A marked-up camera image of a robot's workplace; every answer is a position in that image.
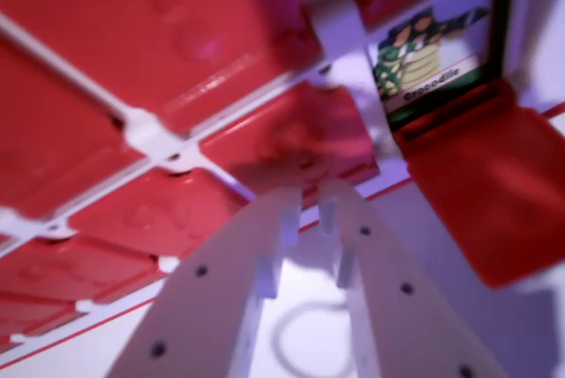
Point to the red and white game board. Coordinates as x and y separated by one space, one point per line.
148 130

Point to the crocodile picture card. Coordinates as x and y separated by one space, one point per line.
424 60

